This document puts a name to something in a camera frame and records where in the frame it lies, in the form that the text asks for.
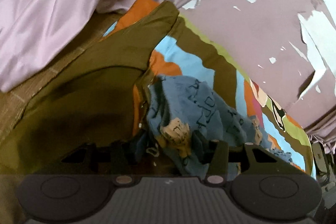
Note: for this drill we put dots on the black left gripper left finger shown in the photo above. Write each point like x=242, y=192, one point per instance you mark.
x=134, y=156

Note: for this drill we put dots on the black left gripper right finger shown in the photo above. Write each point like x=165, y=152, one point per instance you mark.
x=217, y=158

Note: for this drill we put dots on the blue car-print pants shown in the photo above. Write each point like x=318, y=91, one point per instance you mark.
x=184, y=117

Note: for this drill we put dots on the colourful patterned bed sheet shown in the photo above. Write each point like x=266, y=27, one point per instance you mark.
x=198, y=57

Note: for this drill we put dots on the pink satin right curtain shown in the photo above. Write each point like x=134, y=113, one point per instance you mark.
x=323, y=131

